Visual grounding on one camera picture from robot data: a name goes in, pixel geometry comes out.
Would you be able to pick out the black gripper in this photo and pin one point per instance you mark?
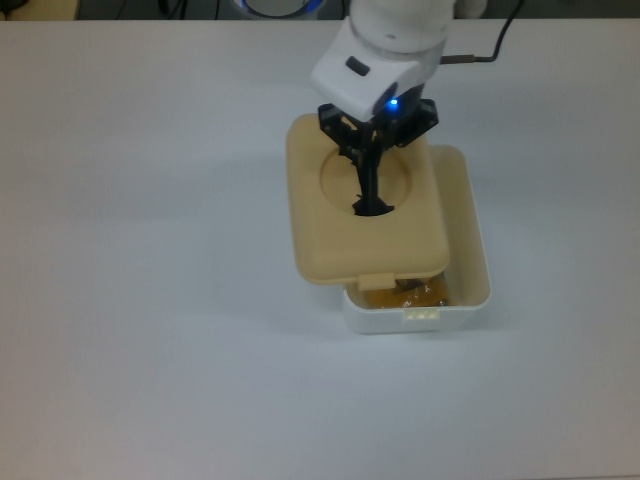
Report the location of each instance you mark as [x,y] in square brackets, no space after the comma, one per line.
[405,107]

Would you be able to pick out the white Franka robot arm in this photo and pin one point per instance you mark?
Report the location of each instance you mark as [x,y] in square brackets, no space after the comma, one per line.
[400,25]

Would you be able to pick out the white plastic tool case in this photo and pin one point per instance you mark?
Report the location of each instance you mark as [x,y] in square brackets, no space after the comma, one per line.
[470,240]

